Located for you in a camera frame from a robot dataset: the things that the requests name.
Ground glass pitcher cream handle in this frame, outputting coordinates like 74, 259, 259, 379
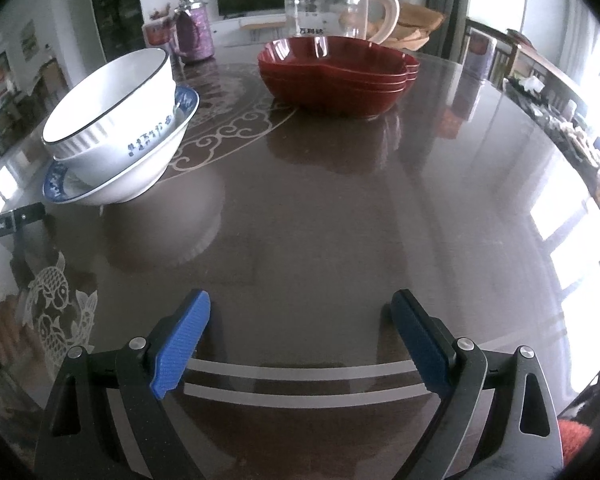
284, 0, 400, 44

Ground wooden chair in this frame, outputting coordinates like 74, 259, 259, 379
460, 18, 533, 90

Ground purple thermos jar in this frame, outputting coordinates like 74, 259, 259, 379
173, 0, 215, 64

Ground blue white patterned plate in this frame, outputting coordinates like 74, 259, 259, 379
42, 84, 200, 206

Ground white bowl blue text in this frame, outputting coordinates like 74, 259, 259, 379
54, 106, 187, 186

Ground white tv cabinet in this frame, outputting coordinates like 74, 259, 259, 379
211, 14, 287, 48

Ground red flower plate gold text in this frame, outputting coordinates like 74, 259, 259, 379
258, 36, 419, 84

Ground white ribbed bowl black rim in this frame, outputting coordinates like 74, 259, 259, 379
42, 48, 176, 159

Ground cluttered side counter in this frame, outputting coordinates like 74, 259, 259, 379
503, 78, 600, 185

